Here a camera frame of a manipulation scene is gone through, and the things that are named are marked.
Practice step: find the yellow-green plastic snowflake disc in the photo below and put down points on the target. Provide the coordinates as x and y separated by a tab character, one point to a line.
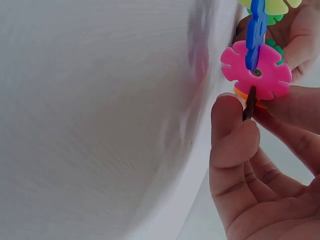
275	6

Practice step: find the person's left hand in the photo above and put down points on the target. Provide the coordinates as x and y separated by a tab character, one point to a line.
302	37

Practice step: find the person's right fingers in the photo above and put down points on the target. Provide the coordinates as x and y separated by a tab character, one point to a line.
225	150

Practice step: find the green plastic snowflake disc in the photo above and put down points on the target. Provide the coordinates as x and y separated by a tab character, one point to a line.
276	18
276	51

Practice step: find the person's left fingers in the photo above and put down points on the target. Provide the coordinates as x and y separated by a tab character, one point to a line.
303	50

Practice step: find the person's right hand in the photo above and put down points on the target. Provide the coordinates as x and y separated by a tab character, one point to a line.
262	212

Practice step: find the orange plastic snowflake disc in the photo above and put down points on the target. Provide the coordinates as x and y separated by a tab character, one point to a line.
261	103

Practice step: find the blue plastic snowflake disc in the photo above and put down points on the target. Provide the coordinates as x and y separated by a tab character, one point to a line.
255	37

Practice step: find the pink plastic snowflake disc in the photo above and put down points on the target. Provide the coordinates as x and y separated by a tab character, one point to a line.
240	65

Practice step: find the person's right thumb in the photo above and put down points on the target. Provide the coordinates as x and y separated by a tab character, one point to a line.
287	112

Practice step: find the dark brown plastic snowflake disc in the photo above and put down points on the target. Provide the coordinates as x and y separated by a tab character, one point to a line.
250	105

